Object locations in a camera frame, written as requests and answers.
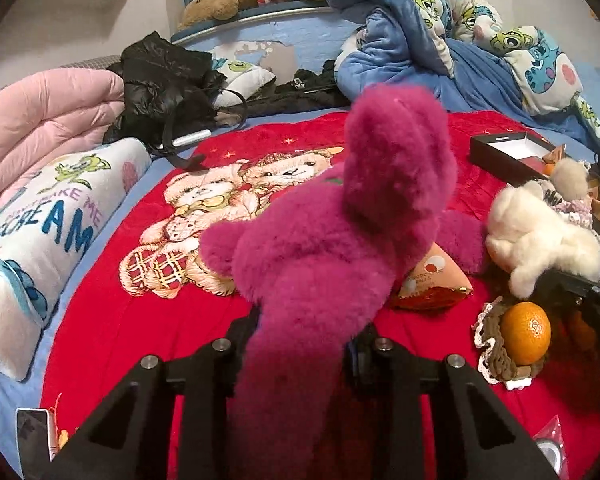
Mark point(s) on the scream print pillow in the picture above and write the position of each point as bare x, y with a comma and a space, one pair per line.
46, 230

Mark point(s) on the magenta plush bear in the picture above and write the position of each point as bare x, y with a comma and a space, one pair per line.
323, 259

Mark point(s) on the black smartphone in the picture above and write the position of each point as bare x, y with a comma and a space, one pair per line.
36, 441

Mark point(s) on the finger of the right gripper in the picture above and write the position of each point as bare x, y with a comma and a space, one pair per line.
562, 289

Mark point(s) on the blue monster print blanket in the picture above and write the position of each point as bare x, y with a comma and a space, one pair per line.
461, 51

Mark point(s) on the black clothing pile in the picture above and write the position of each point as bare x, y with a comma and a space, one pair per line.
305, 92

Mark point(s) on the brown crochet scrunchie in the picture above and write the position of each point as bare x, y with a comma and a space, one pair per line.
494, 363

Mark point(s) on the small monster print pillow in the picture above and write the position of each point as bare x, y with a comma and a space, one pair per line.
242, 81

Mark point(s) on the cream plush toy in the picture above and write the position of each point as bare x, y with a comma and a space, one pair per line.
525, 237

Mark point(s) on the silver foil packet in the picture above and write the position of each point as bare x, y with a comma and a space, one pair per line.
550, 442

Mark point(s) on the black shallow gift box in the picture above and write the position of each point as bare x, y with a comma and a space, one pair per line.
517, 157

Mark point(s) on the pink quilted comforter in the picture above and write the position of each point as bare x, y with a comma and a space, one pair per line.
51, 114

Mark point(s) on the black puffer jacket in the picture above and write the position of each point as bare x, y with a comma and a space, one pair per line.
161, 82

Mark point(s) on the orange mandarin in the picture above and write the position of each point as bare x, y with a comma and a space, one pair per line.
526, 331

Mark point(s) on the beige pompom plush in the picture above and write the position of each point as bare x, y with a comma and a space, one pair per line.
570, 179

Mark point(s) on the red embroidered blanket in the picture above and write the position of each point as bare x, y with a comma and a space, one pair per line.
131, 302

